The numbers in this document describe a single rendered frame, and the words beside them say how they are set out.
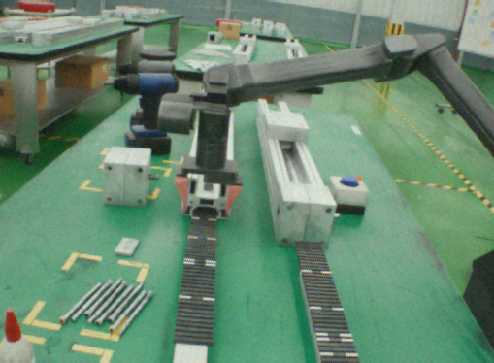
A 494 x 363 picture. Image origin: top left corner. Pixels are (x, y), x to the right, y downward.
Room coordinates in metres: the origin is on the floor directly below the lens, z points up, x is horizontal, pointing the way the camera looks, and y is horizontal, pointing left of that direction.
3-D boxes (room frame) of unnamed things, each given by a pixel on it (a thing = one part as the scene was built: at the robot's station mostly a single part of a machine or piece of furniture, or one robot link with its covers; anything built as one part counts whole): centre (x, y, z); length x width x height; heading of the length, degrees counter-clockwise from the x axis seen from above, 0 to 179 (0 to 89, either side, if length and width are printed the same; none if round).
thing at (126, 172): (0.94, 0.24, 0.83); 0.11 x 0.10 x 0.10; 98
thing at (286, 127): (1.29, -0.08, 0.87); 0.16 x 0.11 x 0.07; 4
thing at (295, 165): (1.29, -0.08, 0.82); 0.80 x 0.10 x 0.09; 4
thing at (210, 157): (0.83, 0.07, 0.93); 0.10 x 0.07 x 0.07; 95
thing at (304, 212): (0.85, -0.13, 0.83); 0.12 x 0.09 x 0.10; 94
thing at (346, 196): (1.02, -0.23, 0.81); 0.10 x 0.08 x 0.06; 94
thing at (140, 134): (1.22, 0.31, 0.89); 0.20 x 0.08 x 0.22; 116
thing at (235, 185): (0.83, 0.05, 0.86); 0.07 x 0.07 x 0.09; 5
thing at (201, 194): (1.28, 0.11, 0.82); 0.80 x 0.10 x 0.09; 4
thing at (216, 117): (0.83, 0.08, 1.00); 0.07 x 0.06 x 0.07; 92
